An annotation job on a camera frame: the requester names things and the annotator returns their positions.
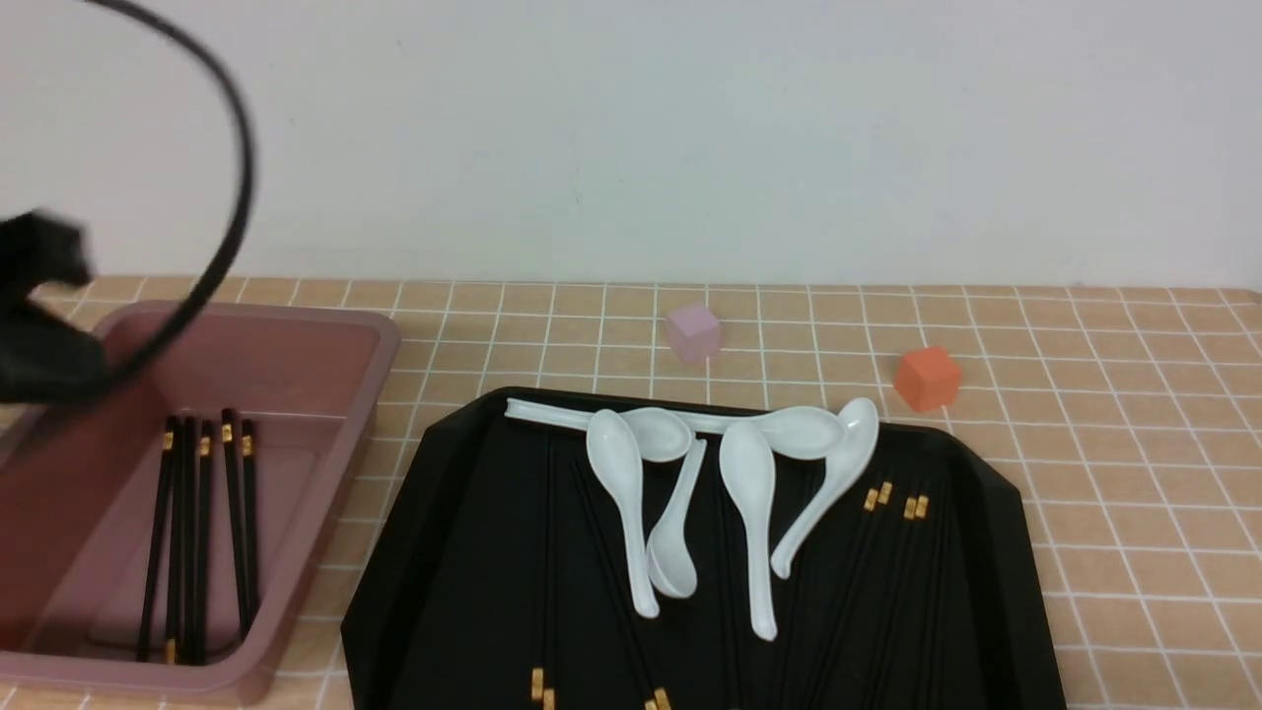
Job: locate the white spoon left vertical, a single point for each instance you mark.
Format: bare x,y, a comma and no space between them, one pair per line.
618,467

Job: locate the white spoon horizontal right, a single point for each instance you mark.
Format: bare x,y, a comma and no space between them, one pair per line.
801,433

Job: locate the white spoon vertical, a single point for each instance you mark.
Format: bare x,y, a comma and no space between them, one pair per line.
748,471
618,467

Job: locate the black chopstick tray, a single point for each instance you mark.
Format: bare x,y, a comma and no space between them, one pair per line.
548,459
642,672
179,542
552,623
623,694

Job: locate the orange cube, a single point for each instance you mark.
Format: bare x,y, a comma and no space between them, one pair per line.
928,379

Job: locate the pink plastic bin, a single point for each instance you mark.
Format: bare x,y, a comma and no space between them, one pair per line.
78,502

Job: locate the black chopstick in bin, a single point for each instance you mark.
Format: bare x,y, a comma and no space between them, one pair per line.
162,548
235,508
202,541
248,459

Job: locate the black plastic tray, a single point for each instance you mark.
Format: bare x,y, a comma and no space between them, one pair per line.
443,615

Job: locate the white spoon far right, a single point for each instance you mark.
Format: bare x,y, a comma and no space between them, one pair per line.
843,466

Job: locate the white spoon centre vertical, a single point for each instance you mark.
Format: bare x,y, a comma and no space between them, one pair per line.
748,471

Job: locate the white spoon small middle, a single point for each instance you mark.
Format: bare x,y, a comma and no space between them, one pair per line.
671,569

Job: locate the white spoon far left horizontal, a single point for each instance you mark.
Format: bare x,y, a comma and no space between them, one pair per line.
661,435

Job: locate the pink cube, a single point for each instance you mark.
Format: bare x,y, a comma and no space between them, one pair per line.
694,333

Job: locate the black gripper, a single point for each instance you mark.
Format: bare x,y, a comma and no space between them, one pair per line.
44,358

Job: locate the white spoon horizontal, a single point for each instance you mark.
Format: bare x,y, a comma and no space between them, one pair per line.
661,435
801,433

